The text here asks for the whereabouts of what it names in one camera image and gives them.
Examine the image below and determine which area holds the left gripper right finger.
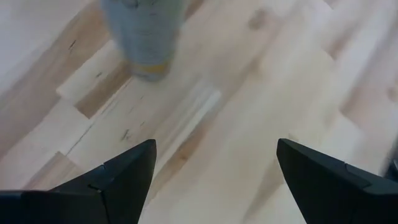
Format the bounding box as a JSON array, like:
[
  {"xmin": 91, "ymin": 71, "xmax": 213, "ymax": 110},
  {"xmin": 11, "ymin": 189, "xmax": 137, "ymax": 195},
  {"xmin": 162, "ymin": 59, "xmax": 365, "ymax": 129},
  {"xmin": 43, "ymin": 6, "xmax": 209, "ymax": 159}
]
[{"xmin": 276, "ymin": 138, "xmax": 398, "ymax": 224}]

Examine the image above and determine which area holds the silver Celsius slim can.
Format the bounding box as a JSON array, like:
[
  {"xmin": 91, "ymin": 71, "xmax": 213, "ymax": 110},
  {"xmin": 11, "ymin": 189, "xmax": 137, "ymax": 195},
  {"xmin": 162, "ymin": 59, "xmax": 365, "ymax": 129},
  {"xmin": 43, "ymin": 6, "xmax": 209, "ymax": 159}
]
[{"xmin": 99, "ymin": 0, "xmax": 187, "ymax": 82}]

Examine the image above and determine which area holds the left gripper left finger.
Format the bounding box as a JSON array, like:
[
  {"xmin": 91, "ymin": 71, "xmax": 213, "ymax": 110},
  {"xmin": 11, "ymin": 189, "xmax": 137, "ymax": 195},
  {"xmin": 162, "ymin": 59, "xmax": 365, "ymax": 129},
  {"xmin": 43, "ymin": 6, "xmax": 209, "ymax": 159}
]
[{"xmin": 0, "ymin": 139, "xmax": 157, "ymax": 224}]

